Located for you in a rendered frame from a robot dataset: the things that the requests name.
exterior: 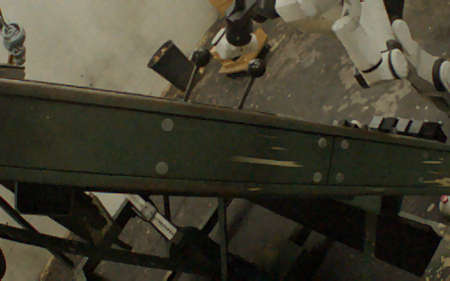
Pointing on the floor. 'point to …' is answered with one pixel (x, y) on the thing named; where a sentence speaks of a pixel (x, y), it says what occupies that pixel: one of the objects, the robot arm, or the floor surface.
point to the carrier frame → (349, 228)
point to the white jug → (448, 206)
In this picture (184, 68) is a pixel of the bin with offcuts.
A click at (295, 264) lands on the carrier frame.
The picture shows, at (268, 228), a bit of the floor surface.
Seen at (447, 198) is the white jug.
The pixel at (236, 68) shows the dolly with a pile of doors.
